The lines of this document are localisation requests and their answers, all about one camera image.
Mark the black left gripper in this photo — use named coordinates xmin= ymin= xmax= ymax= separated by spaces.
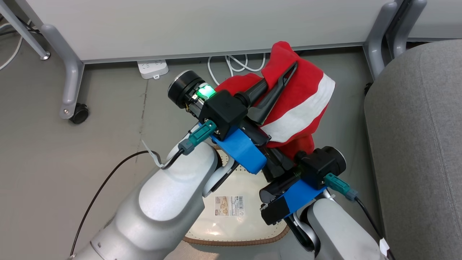
xmin=167 ymin=61 xmax=298 ymax=145

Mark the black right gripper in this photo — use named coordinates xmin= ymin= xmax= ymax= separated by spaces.
xmin=260 ymin=146 xmax=347 ymax=225

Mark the red and white cloth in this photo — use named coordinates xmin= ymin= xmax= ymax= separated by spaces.
xmin=215 ymin=41 xmax=336 ymax=161

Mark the grey fabric sofa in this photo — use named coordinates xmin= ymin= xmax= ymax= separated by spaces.
xmin=364 ymin=39 xmax=462 ymax=260

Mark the white perforated laundry basket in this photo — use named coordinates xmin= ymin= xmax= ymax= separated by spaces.
xmin=182 ymin=144 xmax=291 ymax=247

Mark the barcode label sticker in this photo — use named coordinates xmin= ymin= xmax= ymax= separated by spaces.
xmin=215 ymin=195 xmax=245 ymax=217

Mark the large white partition panel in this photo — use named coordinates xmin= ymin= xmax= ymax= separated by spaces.
xmin=23 ymin=0 xmax=392 ymax=65

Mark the white power strip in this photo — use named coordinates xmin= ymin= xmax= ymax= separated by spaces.
xmin=137 ymin=59 xmax=169 ymax=80

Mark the black caster wheel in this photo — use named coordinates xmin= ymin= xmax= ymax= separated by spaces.
xmin=69 ymin=103 xmax=90 ymax=125

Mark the small white partition panel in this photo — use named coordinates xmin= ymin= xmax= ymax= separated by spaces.
xmin=406 ymin=0 xmax=462 ymax=41

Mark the grey partition leg with caster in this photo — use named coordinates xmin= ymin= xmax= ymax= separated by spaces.
xmin=40 ymin=23 xmax=86 ymax=120

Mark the thin grey table leg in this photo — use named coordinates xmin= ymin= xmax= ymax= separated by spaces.
xmin=0 ymin=0 xmax=51 ymax=61

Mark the blue right camera mount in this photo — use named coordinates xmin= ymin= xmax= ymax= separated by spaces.
xmin=280 ymin=178 xmax=327 ymax=216

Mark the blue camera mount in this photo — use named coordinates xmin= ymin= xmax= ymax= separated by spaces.
xmin=198 ymin=123 xmax=269 ymax=175
xmin=280 ymin=178 xmax=327 ymax=216

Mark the coiled white cable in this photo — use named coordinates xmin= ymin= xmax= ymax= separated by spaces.
xmin=207 ymin=53 xmax=267 ymax=86

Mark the blue left camera mount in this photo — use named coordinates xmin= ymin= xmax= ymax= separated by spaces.
xmin=198 ymin=123 xmax=269 ymax=175

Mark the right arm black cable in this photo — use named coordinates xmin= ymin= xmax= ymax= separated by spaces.
xmin=323 ymin=173 xmax=397 ymax=260

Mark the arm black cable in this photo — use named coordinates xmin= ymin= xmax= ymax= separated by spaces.
xmin=323 ymin=173 xmax=397 ymax=260
xmin=69 ymin=120 xmax=218 ymax=257

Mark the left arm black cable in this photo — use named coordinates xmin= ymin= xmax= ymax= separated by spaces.
xmin=69 ymin=120 xmax=218 ymax=257

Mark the white cable tag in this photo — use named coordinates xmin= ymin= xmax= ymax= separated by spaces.
xmin=379 ymin=237 xmax=391 ymax=258
xmin=141 ymin=140 xmax=165 ymax=169

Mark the thin black floor cable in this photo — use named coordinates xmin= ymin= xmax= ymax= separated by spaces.
xmin=0 ymin=16 xmax=42 ymax=37

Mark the thin white floor cable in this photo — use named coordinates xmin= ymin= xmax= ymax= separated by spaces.
xmin=0 ymin=22 xmax=32 ymax=71

